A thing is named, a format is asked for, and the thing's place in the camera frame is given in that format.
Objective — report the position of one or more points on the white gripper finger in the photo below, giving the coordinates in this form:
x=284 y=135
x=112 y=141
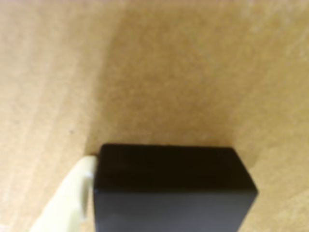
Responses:
x=70 y=205

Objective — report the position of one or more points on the black rectangular block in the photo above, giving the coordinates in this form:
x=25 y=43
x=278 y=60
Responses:
x=169 y=193

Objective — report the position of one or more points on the brown cardboard sheet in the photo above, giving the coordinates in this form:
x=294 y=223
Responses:
x=169 y=72

